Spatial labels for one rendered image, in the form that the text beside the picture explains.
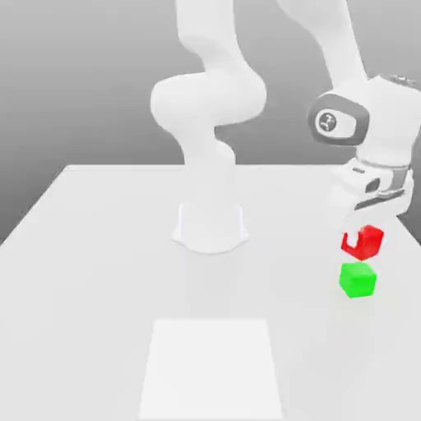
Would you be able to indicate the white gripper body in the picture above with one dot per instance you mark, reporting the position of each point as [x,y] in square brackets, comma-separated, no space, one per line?
[378,210]

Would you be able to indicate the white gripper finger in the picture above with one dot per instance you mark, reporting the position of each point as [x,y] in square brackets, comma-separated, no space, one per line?
[353,236]

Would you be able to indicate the small red cube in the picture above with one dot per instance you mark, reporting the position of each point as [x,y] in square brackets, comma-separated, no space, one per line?
[371,244]

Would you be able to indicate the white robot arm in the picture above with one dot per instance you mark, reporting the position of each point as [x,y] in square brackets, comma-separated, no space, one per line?
[210,98]

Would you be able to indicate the small green cube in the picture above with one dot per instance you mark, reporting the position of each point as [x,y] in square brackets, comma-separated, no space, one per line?
[358,280]

